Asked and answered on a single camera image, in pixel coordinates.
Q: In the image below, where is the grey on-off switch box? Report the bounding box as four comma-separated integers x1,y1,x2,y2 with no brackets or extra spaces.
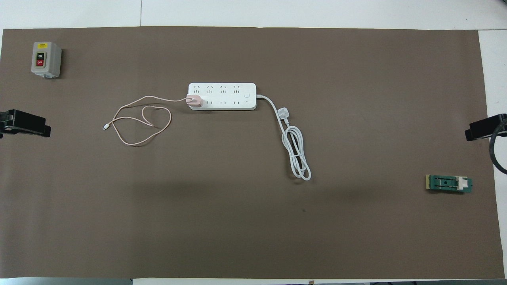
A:
31,42,62,78

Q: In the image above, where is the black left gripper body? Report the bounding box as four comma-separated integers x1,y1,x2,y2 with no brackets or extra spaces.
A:
0,110,15,138

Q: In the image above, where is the white power strip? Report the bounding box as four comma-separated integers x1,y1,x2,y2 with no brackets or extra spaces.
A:
187,82,257,111

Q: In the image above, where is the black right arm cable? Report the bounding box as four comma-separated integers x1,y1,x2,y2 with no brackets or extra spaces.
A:
489,121,507,175

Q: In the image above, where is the white power cord with plug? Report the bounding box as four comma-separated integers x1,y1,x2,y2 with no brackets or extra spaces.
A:
255,94,312,181

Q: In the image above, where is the brown table mat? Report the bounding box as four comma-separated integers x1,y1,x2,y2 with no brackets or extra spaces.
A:
0,26,504,279

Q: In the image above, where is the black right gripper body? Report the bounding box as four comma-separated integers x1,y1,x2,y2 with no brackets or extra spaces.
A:
493,114,507,137

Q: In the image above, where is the pink charging cable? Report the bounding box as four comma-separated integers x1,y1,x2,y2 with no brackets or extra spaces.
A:
103,96,189,147

